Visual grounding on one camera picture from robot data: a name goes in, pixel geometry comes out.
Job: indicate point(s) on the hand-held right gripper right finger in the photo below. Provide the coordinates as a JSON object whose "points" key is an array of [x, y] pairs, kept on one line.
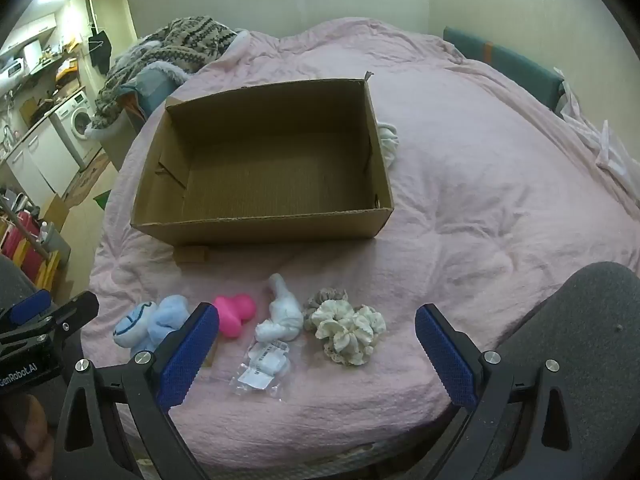
{"points": [[445, 355]]}

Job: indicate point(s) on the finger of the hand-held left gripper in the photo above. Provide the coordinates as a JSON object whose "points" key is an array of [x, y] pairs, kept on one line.
{"points": [[30, 306], [75, 308]]}

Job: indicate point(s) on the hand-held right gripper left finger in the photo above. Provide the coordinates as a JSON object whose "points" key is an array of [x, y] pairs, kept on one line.
{"points": [[187, 355]]}

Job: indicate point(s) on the light blue fuzzy socks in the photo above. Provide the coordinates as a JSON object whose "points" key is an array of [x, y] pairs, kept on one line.
{"points": [[165, 317]]}

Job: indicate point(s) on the pink rubber toy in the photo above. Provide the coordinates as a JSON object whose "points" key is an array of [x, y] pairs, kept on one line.
{"points": [[235, 315]]}

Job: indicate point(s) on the clear plastic packet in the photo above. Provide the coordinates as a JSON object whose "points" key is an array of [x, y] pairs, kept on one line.
{"points": [[262, 367]]}

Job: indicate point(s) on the white sock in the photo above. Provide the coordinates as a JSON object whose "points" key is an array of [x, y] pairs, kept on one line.
{"points": [[280, 317]]}

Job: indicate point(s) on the cream scrunchie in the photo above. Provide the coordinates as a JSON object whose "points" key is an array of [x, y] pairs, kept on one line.
{"points": [[345, 327]]}

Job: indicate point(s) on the grey-brown scrunchie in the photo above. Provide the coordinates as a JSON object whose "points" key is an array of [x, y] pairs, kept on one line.
{"points": [[320, 296]]}

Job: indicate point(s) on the brown cardboard box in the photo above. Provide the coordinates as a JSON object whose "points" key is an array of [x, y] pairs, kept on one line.
{"points": [[270, 170]]}

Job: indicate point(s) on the person's left hand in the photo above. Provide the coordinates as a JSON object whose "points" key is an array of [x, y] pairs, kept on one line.
{"points": [[22, 435]]}

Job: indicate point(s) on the person's left leg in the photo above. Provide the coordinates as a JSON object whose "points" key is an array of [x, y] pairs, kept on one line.
{"points": [[12, 280]]}

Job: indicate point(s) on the person's leg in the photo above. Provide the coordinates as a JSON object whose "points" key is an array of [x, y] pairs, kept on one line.
{"points": [[12, 280], [600, 320]]}

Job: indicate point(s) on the red suitcase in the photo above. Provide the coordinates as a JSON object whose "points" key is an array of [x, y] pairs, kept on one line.
{"points": [[22, 240]]}

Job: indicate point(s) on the wooden drying rack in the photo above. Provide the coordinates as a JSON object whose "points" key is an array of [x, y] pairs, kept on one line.
{"points": [[27, 235]]}

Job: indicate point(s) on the white kitchen cabinet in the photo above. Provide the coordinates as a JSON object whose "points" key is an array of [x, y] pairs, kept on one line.
{"points": [[37, 160]]}

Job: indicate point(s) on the person's right leg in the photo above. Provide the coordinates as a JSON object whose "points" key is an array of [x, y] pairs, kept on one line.
{"points": [[600, 320]]}

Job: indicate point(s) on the pink blanket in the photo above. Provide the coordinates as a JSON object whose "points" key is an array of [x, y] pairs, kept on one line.
{"points": [[475, 185]]}

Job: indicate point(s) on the white washing machine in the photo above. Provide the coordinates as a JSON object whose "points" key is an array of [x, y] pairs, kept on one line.
{"points": [[80, 120]]}

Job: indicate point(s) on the white crumpled cloth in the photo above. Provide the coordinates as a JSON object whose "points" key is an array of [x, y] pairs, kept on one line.
{"points": [[389, 142]]}

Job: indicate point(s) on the black hanging garment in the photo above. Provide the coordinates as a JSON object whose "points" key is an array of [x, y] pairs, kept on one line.
{"points": [[100, 50]]}

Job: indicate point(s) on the white garment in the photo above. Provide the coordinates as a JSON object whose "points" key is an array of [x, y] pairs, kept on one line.
{"points": [[605, 150]]}

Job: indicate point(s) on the patterned knit blanket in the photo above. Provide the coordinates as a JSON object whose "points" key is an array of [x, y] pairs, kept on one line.
{"points": [[190, 42]]}

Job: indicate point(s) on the teal headboard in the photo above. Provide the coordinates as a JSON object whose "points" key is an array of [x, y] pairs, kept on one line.
{"points": [[515, 67]]}

